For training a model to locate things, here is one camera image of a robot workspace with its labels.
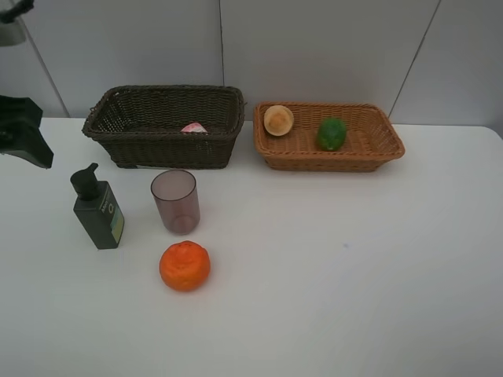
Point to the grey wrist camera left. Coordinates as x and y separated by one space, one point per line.
12 33

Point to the light orange wicker basket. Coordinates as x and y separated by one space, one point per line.
371 140

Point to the pink bottle white cap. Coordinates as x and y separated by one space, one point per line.
194 128

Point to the green lime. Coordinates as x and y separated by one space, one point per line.
331 134

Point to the translucent purple plastic cup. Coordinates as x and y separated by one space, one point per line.
176 198

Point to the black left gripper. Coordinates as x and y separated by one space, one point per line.
20 131

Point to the dark brown wicker basket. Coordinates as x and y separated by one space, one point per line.
140 126

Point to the dark green pump bottle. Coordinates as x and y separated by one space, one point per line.
97 209

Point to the orange tangerine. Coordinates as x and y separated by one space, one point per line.
185 266

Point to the red yellow peach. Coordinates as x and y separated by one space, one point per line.
278 120

